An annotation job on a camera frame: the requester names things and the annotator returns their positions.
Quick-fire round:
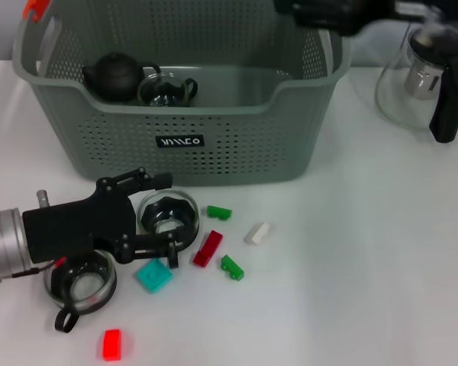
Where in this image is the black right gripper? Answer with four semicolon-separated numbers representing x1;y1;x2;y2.
274;0;400;38

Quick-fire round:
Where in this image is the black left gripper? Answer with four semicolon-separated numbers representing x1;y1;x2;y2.
21;167;191;266

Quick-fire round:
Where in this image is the glass teacup with black base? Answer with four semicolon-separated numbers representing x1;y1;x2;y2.
136;188;200;270
44;249;118;336
137;73;199;108

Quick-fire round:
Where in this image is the teal square block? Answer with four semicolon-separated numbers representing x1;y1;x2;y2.
134;258;173;294

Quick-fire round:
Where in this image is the long dark red block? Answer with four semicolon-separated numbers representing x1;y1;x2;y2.
192;230;225;267

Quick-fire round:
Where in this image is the green toy block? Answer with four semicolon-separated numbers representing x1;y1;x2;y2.
206;205;233;222
220;254;245;281

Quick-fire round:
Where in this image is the grey perforated storage bin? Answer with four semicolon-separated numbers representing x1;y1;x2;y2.
11;0;352;188

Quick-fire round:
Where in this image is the white toy block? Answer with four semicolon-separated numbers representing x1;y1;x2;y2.
244;222;271;247

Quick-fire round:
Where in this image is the bright red block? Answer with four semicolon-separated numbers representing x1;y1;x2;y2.
100;328;123;362

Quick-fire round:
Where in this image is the black clay teapot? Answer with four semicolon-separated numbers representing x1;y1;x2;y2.
82;52;162;103

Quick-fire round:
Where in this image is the thin left wrist cable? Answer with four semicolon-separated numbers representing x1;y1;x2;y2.
0;257;68;279

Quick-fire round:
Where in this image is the glass carafe with black handle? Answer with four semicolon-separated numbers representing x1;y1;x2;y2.
374;22;458;144

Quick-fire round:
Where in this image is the orange bin handle clip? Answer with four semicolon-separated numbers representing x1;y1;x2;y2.
24;0;51;22

